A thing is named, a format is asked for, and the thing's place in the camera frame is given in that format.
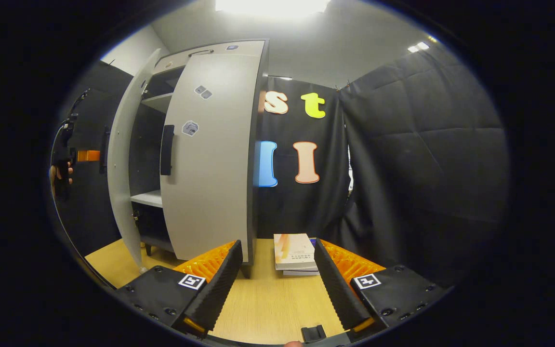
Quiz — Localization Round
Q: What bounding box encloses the white cabinet door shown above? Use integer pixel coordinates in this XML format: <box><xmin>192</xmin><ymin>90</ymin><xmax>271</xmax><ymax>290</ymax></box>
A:
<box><xmin>160</xmin><ymin>52</ymin><xmax>264</xmax><ymax>265</ymax></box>
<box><xmin>107</xmin><ymin>48</ymin><xmax>163</xmax><ymax>270</ymax></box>

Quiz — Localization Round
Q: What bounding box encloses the white and blue book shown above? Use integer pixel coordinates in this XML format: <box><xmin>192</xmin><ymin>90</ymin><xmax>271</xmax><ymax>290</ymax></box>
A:
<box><xmin>282</xmin><ymin>239</ymin><xmax>320</xmax><ymax>276</ymax></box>

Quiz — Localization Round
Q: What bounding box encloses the black table clamp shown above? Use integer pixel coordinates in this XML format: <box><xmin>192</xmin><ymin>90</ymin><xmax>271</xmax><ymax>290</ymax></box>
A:
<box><xmin>301</xmin><ymin>325</ymin><xmax>327</xmax><ymax>344</ymax></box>

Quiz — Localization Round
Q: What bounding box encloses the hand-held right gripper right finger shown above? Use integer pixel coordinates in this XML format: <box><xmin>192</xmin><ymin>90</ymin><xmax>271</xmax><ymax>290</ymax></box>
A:
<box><xmin>314</xmin><ymin>238</ymin><xmax>451</xmax><ymax>339</ymax></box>

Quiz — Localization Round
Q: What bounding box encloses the white and grey cabinet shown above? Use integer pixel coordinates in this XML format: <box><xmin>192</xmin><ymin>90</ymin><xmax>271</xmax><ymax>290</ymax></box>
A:
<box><xmin>128</xmin><ymin>40</ymin><xmax>269</xmax><ymax>280</ymax></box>

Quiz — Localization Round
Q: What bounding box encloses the black door handle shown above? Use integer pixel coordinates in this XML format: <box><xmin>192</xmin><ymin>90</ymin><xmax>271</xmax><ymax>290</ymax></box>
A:
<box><xmin>160</xmin><ymin>124</ymin><xmax>175</xmax><ymax>176</ymax></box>
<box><xmin>99</xmin><ymin>126</ymin><xmax>111</xmax><ymax>175</ymax></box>

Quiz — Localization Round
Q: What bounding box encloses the cream and orange book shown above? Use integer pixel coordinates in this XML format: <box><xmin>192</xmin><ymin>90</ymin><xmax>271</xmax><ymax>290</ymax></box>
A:
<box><xmin>274</xmin><ymin>234</ymin><xmax>317</xmax><ymax>270</ymax></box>

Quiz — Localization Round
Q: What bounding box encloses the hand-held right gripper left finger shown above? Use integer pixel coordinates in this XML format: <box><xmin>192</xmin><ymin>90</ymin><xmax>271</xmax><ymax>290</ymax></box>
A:
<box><xmin>114</xmin><ymin>240</ymin><xmax>243</xmax><ymax>338</ymax></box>

